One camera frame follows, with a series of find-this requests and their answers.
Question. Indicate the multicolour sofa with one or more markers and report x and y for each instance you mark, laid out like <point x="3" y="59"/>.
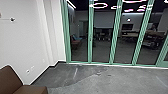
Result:
<point x="76" y="41"/>

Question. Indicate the dark meeting table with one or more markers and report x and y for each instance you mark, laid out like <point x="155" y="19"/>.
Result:
<point x="101" y="33"/>

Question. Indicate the brown sofa seat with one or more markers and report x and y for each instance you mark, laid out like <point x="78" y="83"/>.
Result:
<point x="13" y="85"/>

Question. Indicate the green door frame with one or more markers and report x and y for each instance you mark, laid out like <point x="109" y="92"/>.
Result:
<point x="115" y="33"/>

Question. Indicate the black wall monitor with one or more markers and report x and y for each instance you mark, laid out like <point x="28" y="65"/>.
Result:
<point x="128" y="27"/>

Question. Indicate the small black wall mount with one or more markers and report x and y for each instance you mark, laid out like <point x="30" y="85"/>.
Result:
<point x="12" y="19"/>

